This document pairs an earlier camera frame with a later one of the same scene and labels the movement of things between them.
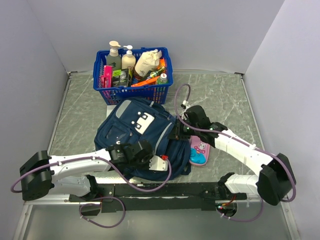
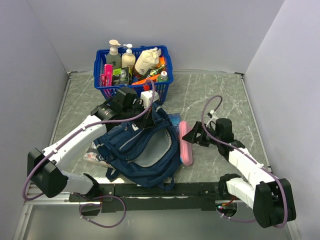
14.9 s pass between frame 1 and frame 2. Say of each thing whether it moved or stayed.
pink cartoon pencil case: moved
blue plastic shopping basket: stayed
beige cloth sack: stayed
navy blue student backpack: stayed
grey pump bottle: stayed
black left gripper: moved
